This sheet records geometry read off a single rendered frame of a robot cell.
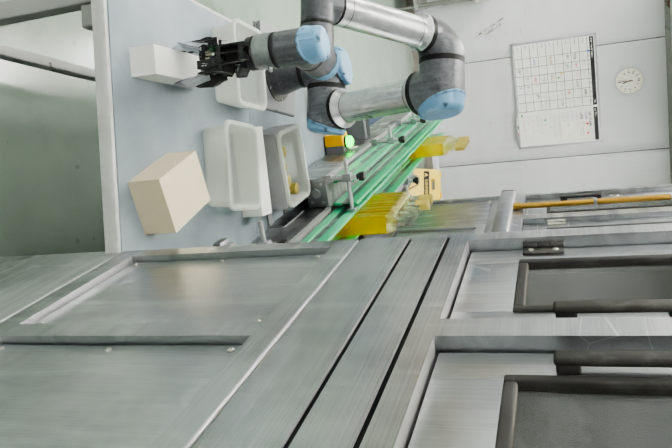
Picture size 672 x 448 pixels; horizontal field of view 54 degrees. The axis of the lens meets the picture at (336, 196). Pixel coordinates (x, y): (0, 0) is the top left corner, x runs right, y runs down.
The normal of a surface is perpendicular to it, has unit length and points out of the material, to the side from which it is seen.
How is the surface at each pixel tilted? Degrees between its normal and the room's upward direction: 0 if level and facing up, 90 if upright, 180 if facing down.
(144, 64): 90
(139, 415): 90
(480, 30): 90
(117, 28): 0
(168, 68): 0
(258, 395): 90
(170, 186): 0
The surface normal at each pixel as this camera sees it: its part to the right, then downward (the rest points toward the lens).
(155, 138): 0.94, -0.07
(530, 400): -0.15, -0.96
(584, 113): -0.30, 0.26
